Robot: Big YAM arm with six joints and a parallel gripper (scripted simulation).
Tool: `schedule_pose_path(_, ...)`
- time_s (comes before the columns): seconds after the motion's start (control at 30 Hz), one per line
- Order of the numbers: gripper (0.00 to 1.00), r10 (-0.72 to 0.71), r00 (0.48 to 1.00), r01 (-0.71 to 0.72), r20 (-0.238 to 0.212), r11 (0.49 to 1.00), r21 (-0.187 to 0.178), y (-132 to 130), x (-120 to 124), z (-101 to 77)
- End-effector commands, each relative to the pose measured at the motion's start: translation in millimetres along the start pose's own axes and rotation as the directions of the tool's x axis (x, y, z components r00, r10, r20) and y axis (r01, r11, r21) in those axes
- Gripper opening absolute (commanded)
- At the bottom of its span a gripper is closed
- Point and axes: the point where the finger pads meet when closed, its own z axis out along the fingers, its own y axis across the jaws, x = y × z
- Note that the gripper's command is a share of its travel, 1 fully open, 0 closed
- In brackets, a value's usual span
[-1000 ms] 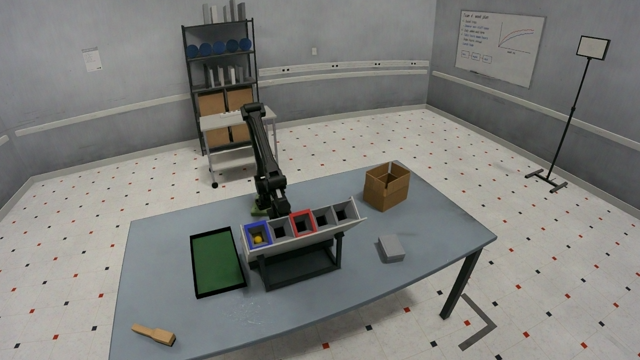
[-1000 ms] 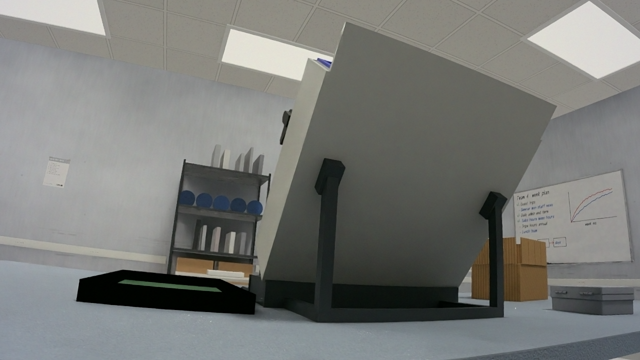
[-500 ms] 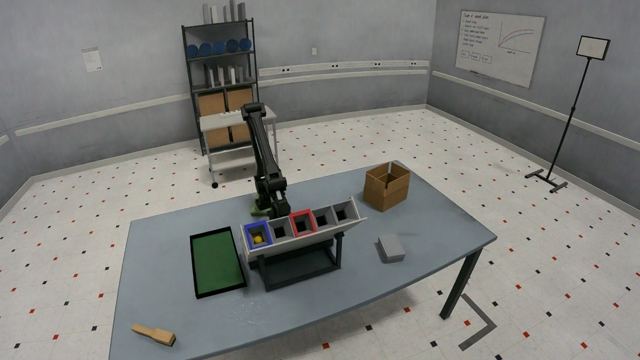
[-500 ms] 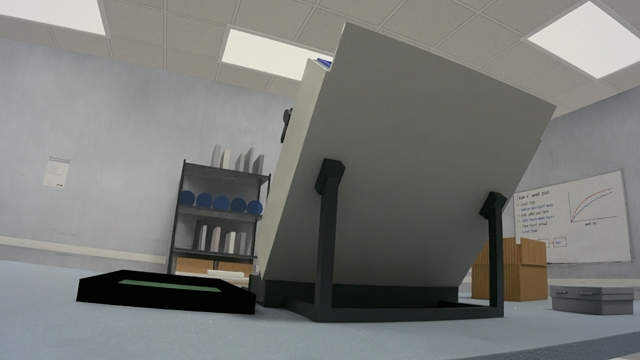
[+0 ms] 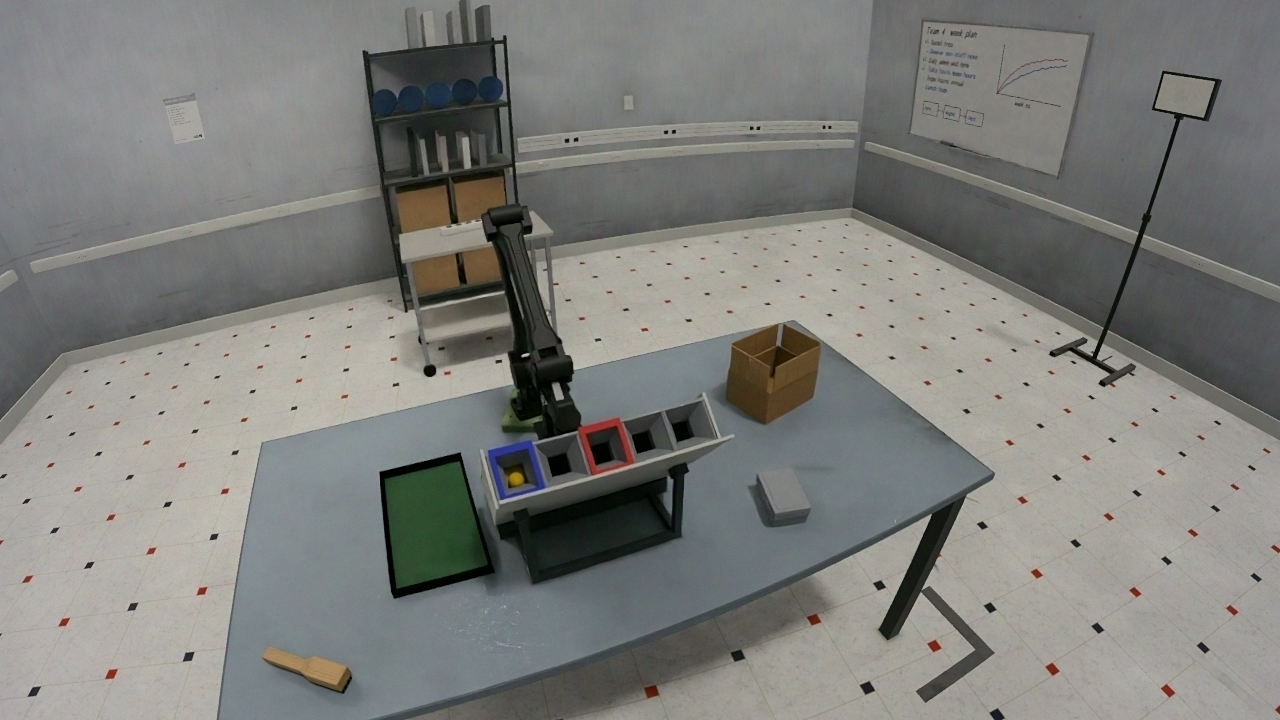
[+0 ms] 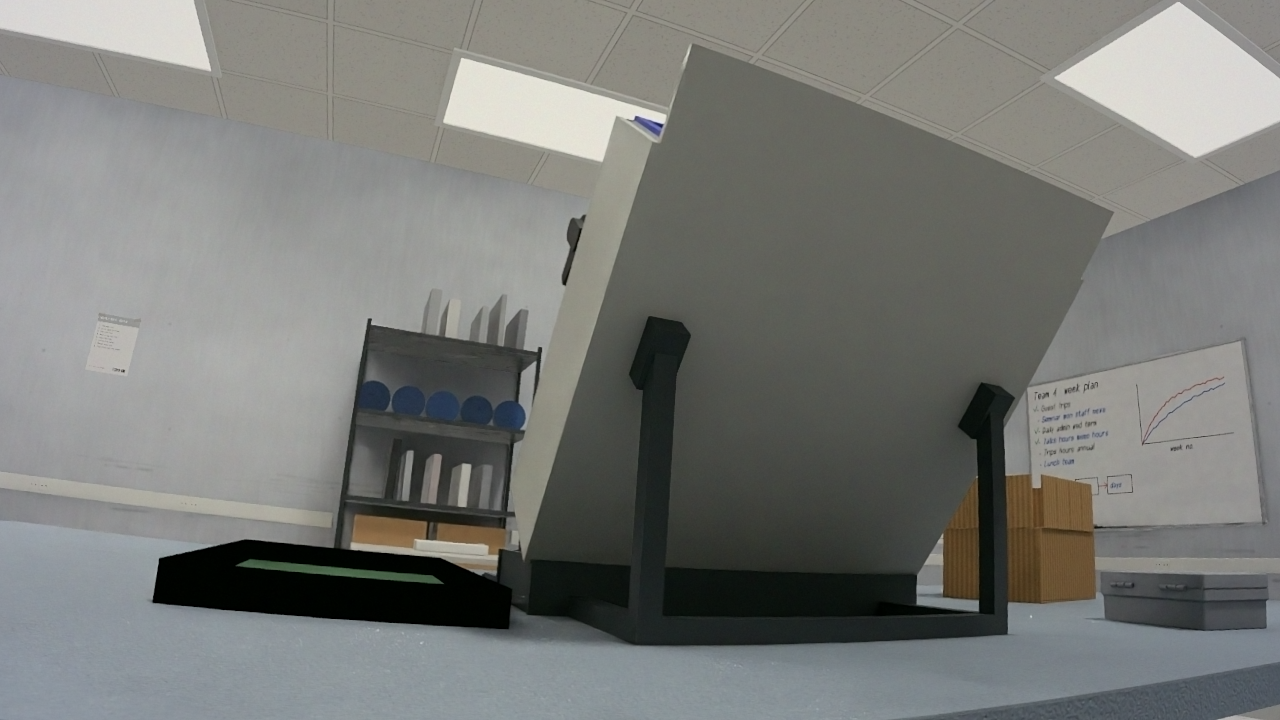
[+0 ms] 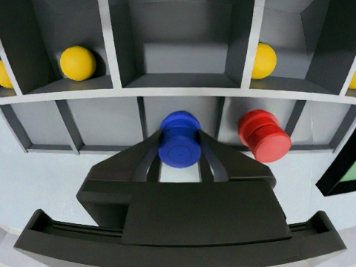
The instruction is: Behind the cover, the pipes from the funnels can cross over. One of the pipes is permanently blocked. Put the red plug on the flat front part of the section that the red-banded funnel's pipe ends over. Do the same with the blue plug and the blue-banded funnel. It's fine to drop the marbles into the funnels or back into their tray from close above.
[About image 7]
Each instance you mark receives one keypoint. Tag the blue plug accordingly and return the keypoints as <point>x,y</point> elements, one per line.
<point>180,146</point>

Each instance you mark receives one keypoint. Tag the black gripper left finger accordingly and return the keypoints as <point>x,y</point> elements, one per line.
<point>138,163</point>

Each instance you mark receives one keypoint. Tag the yellow ball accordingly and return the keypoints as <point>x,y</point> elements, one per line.
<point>264,62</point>
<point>78,63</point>
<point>4,78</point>
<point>353,82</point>

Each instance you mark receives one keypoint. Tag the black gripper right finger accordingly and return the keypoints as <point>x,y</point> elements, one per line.
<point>228,164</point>

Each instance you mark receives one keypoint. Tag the red plug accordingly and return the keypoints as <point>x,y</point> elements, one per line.
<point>267,141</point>

